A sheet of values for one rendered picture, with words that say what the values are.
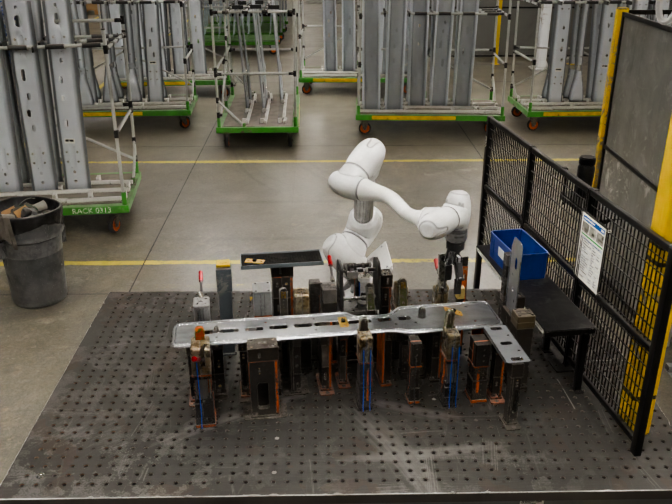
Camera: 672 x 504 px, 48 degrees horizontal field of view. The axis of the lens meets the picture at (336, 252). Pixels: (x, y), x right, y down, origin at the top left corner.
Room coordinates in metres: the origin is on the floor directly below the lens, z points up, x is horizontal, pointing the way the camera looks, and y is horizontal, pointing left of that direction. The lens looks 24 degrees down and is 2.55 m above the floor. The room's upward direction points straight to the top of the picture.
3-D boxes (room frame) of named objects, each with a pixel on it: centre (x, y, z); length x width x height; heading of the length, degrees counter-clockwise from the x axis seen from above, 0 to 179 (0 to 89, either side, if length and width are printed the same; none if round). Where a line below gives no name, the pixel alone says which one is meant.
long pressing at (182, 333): (2.78, -0.01, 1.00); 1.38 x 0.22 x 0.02; 98
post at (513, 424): (2.51, -0.70, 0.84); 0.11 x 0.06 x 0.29; 8
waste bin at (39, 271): (4.96, 2.18, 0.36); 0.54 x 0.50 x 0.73; 1
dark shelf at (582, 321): (3.12, -0.89, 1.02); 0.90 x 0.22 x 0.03; 8
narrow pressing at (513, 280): (2.89, -0.75, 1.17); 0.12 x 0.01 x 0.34; 8
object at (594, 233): (2.84, -1.05, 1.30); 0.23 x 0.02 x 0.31; 8
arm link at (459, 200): (2.85, -0.48, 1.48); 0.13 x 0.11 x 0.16; 142
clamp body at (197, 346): (2.52, 0.52, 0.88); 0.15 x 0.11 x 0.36; 8
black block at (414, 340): (2.66, -0.33, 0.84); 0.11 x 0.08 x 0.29; 8
